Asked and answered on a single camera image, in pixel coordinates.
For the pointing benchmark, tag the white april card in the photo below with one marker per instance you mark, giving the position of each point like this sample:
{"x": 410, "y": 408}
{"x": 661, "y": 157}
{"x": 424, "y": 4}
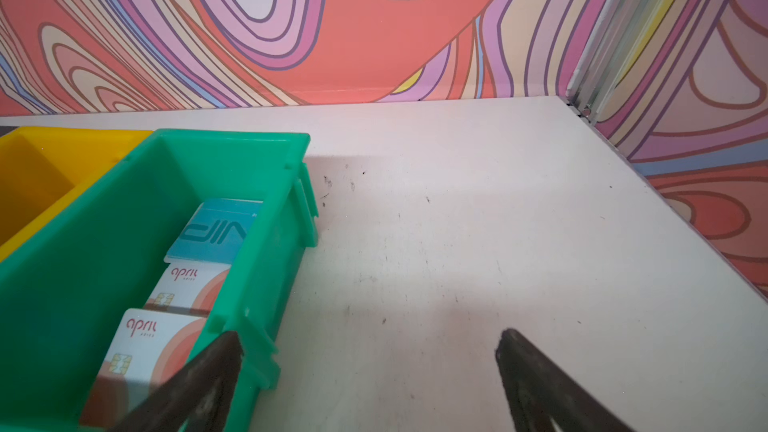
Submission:
{"x": 148, "y": 348}
{"x": 188, "y": 287}

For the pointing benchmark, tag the aluminium frame corner post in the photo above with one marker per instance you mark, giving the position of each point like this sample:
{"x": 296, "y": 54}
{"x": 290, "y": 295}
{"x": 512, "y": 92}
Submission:
{"x": 623, "y": 30}

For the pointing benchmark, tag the yellow plastic bin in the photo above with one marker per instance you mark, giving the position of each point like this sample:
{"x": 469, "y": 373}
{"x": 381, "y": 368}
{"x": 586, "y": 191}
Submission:
{"x": 44, "y": 169}

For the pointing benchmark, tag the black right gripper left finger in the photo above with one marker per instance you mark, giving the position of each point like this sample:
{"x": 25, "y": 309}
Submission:
{"x": 198, "y": 397}

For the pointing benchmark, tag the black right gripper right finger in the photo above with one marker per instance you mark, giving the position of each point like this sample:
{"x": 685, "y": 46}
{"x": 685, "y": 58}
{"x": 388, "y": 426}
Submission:
{"x": 541, "y": 396}

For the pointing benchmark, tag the green plastic bin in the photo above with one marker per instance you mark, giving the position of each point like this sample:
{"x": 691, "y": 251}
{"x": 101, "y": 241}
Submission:
{"x": 64, "y": 292}

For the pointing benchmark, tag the white april card upper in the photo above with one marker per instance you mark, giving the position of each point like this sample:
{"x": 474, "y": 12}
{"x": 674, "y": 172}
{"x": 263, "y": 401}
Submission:
{"x": 188, "y": 287}

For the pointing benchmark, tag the white april card lower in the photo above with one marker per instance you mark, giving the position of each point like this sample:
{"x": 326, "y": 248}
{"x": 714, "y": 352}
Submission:
{"x": 148, "y": 348}

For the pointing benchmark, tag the teal VIP card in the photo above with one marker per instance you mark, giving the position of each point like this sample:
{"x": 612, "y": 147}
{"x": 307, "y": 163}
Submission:
{"x": 216, "y": 231}

